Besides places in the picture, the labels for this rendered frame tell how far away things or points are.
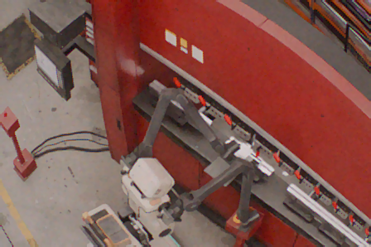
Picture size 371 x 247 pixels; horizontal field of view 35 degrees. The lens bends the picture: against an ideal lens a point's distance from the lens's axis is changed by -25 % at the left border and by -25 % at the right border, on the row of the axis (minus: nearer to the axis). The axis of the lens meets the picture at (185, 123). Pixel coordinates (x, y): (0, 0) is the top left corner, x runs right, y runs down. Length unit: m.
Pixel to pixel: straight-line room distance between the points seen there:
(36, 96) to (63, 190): 1.08
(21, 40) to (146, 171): 3.25
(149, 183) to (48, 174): 1.89
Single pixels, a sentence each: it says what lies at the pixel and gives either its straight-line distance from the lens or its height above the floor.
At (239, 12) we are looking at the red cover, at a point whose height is 2.30.
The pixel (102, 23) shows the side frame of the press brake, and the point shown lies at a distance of 4.40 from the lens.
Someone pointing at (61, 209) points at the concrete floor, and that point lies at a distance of 5.62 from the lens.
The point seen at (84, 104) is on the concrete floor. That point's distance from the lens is 6.16.
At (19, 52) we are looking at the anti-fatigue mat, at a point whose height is 0.01.
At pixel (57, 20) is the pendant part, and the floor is 1.95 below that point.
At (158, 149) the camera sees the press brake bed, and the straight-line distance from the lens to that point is 5.21.
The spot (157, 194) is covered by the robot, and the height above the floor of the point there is 1.28.
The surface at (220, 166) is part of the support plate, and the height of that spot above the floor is 1.00.
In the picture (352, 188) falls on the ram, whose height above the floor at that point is 1.56.
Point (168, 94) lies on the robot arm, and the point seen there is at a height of 1.55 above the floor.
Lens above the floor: 4.89
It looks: 55 degrees down
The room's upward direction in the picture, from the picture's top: 2 degrees counter-clockwise
